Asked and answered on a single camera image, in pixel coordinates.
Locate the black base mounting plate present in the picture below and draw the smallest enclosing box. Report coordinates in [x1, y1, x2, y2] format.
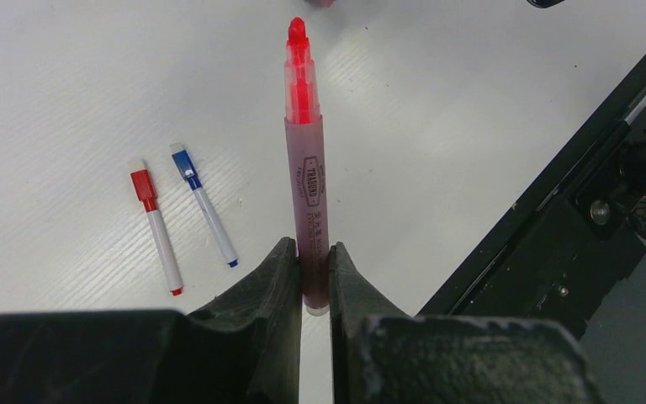
[421, 55, 646, 337]

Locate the blue pen cap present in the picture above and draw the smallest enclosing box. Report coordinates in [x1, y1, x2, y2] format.
[170, 143, 202, 190]

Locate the pink translucent pen cap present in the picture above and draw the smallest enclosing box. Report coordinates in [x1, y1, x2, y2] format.
[306, 0, 336, 8]

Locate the white blue marker pen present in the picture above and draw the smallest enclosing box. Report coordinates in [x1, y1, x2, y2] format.
[193, 187, 239, 268]

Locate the white red marker pen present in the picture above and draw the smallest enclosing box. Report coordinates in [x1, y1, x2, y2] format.
[146, 210, 183, 296]

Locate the red pen cap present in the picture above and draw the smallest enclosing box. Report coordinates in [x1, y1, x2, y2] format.
[129, 159, 159, 212]

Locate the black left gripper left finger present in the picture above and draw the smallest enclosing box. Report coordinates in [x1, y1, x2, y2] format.
[0, 237, 302, 403]

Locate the pink marker pen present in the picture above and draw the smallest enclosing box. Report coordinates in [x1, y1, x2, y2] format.
[283, 17, 330, 316]

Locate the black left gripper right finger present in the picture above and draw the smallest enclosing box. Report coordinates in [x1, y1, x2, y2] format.
[329, 243, 602, 403]

